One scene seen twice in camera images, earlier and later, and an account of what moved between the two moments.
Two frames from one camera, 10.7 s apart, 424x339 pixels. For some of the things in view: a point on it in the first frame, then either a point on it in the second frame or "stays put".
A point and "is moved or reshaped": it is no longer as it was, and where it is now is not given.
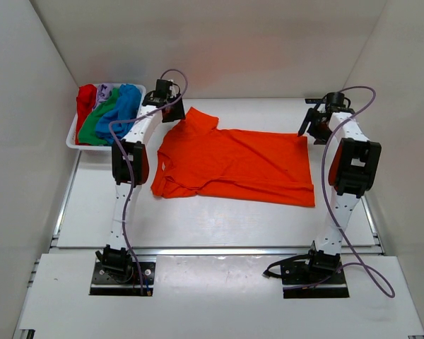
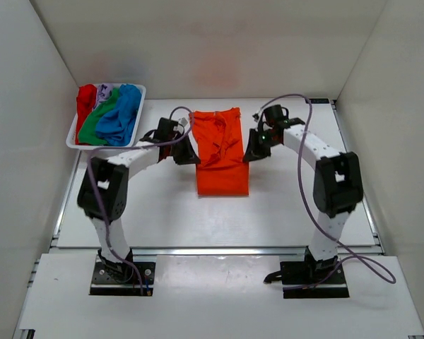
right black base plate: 299,273 stays put
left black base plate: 127,282 stays put
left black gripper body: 177,111 → 177,138
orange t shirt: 196,158 is moved or reshaped
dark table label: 316,101 stays put
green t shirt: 87,133 stays put
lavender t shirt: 104,92 stays put
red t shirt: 85,98 stays put
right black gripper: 320,139 → 254,152
